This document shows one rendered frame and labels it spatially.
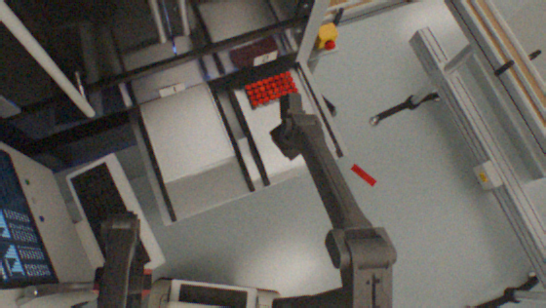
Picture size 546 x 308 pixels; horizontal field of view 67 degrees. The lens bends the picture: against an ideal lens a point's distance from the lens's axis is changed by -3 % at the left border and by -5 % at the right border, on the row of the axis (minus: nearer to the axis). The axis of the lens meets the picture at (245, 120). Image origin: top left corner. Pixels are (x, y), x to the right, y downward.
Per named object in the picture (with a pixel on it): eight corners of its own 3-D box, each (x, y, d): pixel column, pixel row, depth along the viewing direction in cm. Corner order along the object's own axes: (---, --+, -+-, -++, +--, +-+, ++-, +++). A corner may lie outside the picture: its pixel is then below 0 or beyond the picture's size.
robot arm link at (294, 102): (287, 130, 100) (320, 131, 102) (284, 84, 103) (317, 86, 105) (271, 141, 111) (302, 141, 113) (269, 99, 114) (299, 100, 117)
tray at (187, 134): (136, 97, 157) (135, 94, 154) (203, 75, 161) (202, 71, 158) (165, 182, 147) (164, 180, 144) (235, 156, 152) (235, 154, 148)
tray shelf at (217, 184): (125, 103, 158) (124, 101, 157) (295, 46, 169) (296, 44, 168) (165, 226, 144) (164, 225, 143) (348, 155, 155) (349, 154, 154)
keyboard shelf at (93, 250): (46, 186, 155) (43, 185, 153) (115, 152, 161) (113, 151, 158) (94, 300, 143) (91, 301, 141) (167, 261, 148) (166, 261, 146)
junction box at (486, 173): (471, 168, 198) (482, 164, 189) (480, 164, 199) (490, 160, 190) (484, 191, 194) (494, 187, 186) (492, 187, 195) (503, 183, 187)
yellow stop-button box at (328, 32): (309, 33, 160) (313, 23, 153) (326, 28, 161) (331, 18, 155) (318, 50, 158) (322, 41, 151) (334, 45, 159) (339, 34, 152)
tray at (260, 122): (233, 93, 160) (233, 89, 156) (296, 71, 164) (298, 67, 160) (267, 176, 150) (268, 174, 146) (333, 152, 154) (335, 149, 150)
